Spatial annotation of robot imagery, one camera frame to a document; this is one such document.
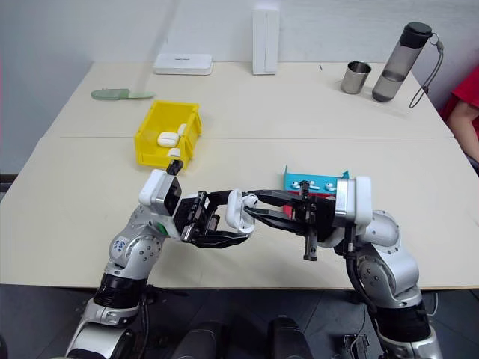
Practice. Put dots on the flat white router box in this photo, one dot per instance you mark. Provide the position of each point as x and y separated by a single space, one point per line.
182 63

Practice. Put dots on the white earbud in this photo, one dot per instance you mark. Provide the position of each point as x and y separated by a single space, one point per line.
313 184
295 184
329 186
250 201

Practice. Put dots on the grey transparent water bottle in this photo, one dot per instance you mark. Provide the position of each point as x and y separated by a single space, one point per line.
396 67

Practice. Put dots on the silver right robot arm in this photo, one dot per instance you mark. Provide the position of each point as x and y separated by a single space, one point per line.
389 258

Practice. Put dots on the dark rounded shape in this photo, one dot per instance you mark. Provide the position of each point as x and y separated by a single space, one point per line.
200 342
288 338

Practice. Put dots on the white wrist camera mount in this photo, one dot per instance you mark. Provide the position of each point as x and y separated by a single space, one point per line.
361 198
155 188

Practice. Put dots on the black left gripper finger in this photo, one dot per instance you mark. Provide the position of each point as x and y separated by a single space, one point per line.
219 195
221 240

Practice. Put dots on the closed white earbud case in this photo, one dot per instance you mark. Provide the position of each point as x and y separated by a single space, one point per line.
167 138
174 152
182 129

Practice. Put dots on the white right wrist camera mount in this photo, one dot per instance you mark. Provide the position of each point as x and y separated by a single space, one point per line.
361 198

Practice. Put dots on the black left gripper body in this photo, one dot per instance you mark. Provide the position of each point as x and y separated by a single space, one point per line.
194 215

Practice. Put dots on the white earbud case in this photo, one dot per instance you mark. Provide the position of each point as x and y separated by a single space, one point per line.
182 129
167 138
235 215
174 152

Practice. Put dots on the blue earbud tray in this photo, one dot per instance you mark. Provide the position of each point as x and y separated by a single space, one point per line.
320 180

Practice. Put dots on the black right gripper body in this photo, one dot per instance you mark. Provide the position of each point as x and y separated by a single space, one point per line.
320 215

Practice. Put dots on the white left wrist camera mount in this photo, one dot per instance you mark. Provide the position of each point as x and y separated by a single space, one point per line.
155 188

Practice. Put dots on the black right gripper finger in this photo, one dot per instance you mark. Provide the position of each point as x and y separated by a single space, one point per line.
277 220
278 197

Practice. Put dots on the tall white box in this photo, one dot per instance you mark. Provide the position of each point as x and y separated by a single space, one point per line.
265 41

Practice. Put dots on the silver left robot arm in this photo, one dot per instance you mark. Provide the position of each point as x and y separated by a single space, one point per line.
129 254

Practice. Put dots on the yellow plastic bin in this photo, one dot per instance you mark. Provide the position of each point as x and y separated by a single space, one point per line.
149 149

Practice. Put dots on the stainless steel cup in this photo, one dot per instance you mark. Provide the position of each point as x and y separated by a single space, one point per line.
354 79

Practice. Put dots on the red plastic piece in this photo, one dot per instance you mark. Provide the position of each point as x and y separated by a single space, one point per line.
288 210

